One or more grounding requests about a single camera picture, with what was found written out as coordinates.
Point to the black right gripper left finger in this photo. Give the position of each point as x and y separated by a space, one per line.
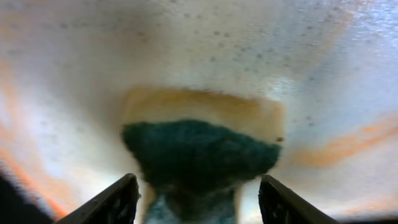
117 204

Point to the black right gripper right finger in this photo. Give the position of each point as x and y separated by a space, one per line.
280 205

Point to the green yellow sponge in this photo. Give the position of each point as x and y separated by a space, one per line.
197 148

